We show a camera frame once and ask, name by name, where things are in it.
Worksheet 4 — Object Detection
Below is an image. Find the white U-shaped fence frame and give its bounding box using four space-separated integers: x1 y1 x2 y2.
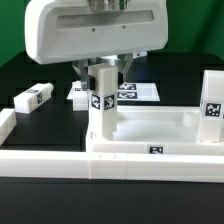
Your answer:
0 108 224 184

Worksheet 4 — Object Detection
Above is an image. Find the white marker sheet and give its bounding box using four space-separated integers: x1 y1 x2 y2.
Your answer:
66 81 161 102

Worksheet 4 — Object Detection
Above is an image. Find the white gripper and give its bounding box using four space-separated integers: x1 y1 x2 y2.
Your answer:
25 0 168 91

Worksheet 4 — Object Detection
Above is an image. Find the white desk tabletop tray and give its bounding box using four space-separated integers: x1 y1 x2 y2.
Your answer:
86 106 224 156

